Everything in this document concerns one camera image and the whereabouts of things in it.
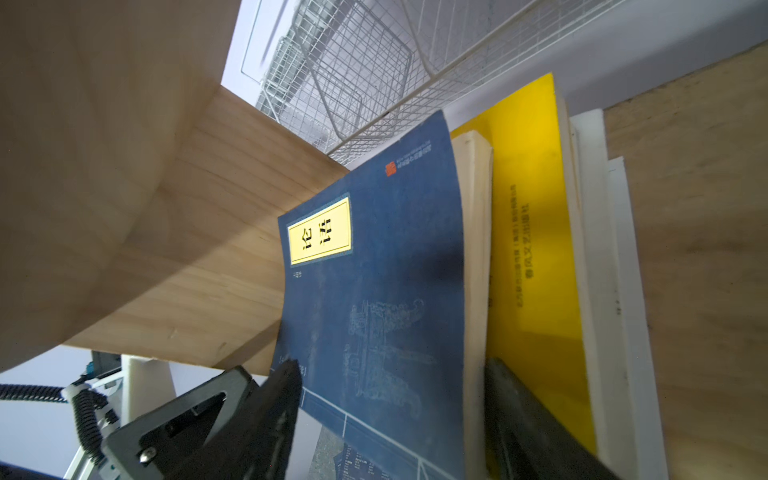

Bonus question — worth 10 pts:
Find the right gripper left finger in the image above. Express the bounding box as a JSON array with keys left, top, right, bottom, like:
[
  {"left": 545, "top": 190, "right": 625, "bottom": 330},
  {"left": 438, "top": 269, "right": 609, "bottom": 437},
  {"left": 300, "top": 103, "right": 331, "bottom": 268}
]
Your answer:
[{"left": 167, "top": 359, "right": 302, "bottom": 479}]

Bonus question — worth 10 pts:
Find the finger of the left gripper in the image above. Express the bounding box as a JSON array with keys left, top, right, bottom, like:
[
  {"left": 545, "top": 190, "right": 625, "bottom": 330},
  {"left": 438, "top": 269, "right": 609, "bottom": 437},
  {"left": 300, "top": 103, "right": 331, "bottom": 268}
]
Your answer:
[{"left": 102, "top": 366, "right": 258, "bottom": 479}]

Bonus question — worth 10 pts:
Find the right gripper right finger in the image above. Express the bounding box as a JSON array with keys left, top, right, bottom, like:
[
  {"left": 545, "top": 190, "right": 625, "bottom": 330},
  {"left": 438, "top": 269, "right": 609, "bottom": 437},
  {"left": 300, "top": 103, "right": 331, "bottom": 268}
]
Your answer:
[{"left": 484, "top": 358, "right": 617, "bottom": 479}]

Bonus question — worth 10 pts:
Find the white book black lettering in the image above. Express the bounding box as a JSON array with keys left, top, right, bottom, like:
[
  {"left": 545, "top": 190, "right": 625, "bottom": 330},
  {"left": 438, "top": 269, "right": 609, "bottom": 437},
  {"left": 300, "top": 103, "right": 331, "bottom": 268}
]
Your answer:
[{"left": 570, "top": 109, "right": 669, "bottom": 479}]

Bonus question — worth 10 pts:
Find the yellow book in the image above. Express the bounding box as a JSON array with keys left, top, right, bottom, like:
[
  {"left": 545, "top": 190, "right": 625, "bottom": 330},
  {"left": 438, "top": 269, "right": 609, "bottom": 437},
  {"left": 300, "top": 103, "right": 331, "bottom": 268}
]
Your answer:
[{"left": 451, "top": 74, "right": 598, "bottom": 453}]

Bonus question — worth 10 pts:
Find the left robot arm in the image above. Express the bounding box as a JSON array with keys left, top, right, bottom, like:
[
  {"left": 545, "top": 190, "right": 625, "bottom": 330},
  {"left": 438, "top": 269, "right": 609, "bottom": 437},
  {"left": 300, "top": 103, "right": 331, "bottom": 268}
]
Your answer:
[{"left": 1, "top": 363, "right": 220, "bottom": 478}]

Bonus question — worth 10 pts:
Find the wooden two-tier bookshelf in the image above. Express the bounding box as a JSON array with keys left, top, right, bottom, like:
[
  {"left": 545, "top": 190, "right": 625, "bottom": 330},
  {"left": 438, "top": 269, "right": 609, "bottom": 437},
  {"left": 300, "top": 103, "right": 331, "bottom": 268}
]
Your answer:
[{"left": 1, "top": 1, "right": 767, "bottom": 479}]

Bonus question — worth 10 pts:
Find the white mesh box basket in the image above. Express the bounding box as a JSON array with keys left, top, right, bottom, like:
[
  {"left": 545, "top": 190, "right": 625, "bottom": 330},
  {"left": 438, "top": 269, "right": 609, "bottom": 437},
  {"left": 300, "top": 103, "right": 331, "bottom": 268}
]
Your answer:
[{"left": 255, "top": 1, "right": 416, "bottom": 153}]

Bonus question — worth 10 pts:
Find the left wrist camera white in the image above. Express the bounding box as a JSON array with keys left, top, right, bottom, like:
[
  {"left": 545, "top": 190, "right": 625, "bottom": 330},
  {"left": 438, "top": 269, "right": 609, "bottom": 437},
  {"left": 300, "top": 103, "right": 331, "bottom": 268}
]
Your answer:
[{"left": 61, "top": 355, "right": 176, "bottom": 479}]

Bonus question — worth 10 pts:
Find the white wire rack basket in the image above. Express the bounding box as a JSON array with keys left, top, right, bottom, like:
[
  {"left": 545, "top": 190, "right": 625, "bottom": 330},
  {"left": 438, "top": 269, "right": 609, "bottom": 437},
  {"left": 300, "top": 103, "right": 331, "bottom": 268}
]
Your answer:
[{"left": 236, "top": 1, "right": 614, "bottom": 165}]

